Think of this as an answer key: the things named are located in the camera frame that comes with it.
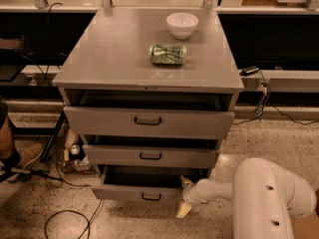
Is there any grey top drawer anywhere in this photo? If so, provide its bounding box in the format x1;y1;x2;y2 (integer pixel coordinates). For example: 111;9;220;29
64;107;234;139

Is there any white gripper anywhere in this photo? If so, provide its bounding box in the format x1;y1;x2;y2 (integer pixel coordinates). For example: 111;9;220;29
175;175;212;219

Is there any black floor cable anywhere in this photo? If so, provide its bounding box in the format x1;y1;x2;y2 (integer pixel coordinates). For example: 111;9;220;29
43;162;105;239

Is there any black power adapter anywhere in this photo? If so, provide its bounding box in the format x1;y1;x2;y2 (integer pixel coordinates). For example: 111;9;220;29
240;66;259;77

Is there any wire basket with items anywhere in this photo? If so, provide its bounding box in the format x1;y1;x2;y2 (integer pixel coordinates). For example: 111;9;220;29
54;126;93;173

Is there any grey drawer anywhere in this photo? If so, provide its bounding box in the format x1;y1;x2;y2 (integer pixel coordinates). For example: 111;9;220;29
83;144;218;168
64;107;234;139
93;165;211;202

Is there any grey bottom drawer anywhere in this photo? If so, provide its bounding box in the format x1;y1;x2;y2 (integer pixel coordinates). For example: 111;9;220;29
93;165;211;202

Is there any black cable at right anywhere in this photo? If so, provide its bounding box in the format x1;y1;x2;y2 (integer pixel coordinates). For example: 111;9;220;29
231;69;319;126

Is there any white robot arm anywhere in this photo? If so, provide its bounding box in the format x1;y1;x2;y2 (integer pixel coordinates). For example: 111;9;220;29
176;157;317;239

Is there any grey middle drawer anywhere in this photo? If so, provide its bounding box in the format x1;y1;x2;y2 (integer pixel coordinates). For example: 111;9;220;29
83;144;218;168

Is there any grey drawer cabinet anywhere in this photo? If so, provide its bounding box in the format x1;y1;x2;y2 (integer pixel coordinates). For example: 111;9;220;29
52;7;245;184

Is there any cardboard box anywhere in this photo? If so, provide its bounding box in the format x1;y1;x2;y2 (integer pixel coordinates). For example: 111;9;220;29
290;189;319;239

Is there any white bowl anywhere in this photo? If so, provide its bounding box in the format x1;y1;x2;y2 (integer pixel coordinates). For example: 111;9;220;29
166;13;199;40

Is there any person leg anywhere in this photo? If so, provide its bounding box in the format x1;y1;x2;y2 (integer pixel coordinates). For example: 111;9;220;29
0;98;15;159

